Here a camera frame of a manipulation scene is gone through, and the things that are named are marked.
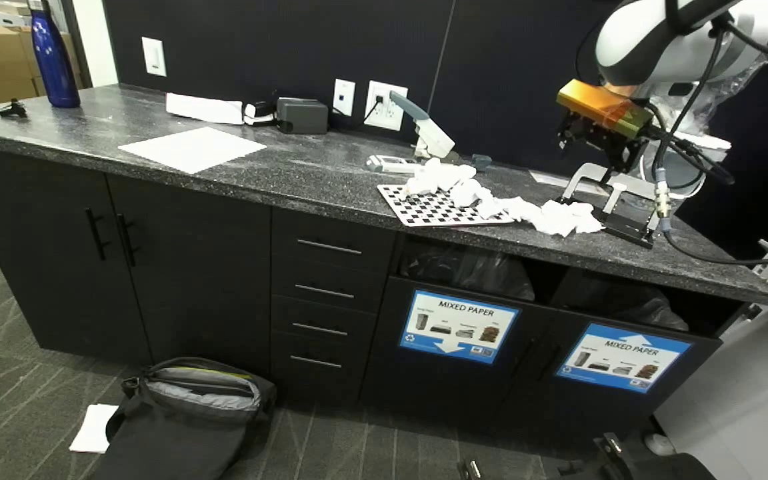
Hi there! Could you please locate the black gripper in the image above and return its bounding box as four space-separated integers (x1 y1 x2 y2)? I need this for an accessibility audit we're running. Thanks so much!
564 112 645 176

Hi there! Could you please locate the black bin door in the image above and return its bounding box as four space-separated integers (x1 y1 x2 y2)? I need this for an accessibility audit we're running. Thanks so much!
360 275 539 422
512 304 725 440

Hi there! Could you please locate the black tablet stand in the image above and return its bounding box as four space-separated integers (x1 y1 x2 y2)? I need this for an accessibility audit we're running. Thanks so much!
560 160 664 250

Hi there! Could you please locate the blue sign with upward arrow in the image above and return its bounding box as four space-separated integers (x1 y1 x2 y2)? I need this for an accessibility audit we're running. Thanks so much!
556 319 697 398

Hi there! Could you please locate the small white device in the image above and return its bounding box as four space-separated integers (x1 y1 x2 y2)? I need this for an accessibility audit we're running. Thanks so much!
367 152 424 176

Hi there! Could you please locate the blue sign with downward arrow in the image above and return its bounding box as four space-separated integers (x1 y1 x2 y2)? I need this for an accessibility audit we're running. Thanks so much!
397 286 524 367

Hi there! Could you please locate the black cabinet drawer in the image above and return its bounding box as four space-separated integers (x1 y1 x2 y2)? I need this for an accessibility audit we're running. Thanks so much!
271 259 393 314
271 208 397 271
271 335 379 407
271 296 388 354

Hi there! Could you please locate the grey robot cart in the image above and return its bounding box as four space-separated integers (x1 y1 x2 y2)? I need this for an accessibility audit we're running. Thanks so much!
652 198 768 480

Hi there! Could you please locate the black power adapter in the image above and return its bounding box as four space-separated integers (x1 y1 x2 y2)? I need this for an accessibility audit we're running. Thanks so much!
273 94 331 135

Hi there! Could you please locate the black cart foot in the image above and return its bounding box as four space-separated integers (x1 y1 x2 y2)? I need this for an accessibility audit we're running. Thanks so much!
592 430 716 480

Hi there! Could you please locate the white rectangular box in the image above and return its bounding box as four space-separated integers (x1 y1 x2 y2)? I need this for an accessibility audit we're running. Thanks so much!
163 90 260 128

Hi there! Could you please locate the flat white paper sheet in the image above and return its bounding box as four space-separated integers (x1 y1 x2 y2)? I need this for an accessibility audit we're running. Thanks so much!
116 124 271 176

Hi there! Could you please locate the black cabinet door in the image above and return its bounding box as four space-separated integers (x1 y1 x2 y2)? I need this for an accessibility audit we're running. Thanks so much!
0 144 156 367
105 174 275 370

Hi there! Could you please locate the grey black backpack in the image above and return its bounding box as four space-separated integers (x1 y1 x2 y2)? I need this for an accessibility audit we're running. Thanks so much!
89 354 280 480

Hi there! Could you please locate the blue water bottle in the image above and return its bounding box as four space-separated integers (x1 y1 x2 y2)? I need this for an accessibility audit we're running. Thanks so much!
28 0 83 112

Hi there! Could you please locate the white paper scrap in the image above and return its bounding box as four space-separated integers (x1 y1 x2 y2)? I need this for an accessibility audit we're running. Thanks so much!
68 403 124 456

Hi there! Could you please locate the small black object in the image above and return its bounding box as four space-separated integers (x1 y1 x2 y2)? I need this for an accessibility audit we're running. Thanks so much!
0 98 32 123

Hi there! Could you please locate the orange wrist camera box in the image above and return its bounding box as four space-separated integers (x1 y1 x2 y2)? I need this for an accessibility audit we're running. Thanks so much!
556 78 656 144

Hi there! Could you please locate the large white wall outlet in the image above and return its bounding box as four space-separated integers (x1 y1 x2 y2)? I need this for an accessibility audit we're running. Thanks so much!
363 78 411 134

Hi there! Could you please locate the small white wall outlet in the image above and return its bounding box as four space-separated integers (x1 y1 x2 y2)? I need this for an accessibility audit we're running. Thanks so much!
331 75 360 119

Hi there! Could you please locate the silver drawer handle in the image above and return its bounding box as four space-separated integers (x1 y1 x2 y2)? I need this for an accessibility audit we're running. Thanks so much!
289 352 347 372
292 319 353 342
292 280 359 304
297 234 367 259

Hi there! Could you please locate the white wall plate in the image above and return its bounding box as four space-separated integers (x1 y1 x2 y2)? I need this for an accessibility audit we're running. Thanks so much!
139 34 171 80

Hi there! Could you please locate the black door handle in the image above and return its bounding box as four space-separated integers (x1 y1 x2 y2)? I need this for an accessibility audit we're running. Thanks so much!
116 214 139 267
85 208 111 263

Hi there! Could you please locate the white frame post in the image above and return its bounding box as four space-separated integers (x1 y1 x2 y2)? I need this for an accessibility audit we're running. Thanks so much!
69 0 124 90

